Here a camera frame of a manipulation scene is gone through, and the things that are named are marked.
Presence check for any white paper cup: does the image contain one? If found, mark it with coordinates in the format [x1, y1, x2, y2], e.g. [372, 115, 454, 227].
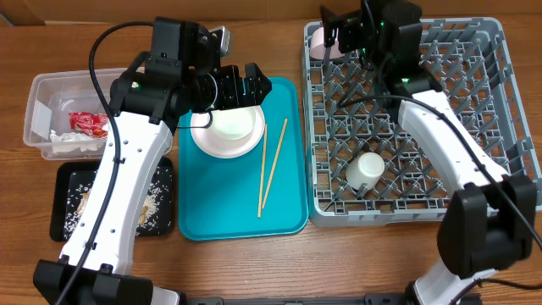
[346, 152, 385, 190]

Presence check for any black plastic tray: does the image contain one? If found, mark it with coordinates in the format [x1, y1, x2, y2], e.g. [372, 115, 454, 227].
[49, 157, 174, 241]

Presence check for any grey dishwasher rack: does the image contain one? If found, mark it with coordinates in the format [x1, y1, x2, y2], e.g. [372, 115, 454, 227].
[301, 17, 541, 227]

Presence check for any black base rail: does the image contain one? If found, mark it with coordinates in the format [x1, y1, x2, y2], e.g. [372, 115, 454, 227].
[180, 293, 416, 305]

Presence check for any teal plastic tray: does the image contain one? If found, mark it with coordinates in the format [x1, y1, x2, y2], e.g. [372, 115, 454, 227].
[178, 77, 308, 241]

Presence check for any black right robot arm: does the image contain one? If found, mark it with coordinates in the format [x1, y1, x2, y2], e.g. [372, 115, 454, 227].
[320, 1, 541, 304]

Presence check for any clear plastic bin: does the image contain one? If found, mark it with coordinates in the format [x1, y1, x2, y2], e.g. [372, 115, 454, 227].
[23, 70, 106, 161]

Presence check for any red snack wrapper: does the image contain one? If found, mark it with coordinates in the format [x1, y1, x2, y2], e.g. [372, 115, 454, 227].
[69, 112, 108, 139]

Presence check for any pink bowl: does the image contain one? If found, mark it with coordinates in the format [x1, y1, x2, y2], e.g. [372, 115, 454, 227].
[309, 27, 345, 60]

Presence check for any peanuts and rice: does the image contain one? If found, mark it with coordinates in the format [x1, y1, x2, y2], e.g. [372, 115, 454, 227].
[60, 165, 173, 241]

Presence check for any foil wrapper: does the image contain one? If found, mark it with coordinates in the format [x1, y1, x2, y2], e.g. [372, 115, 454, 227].
[49, 130, 103, 153]

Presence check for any pale green bowl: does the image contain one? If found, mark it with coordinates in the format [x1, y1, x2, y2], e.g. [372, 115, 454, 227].
[211, 107, 256, 140]

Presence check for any pink plate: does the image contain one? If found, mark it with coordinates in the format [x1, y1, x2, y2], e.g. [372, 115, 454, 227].
[190, 106, 265, 158]

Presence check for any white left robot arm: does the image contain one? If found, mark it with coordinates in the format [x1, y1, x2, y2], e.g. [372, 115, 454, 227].
[33, 17, 272, 304]

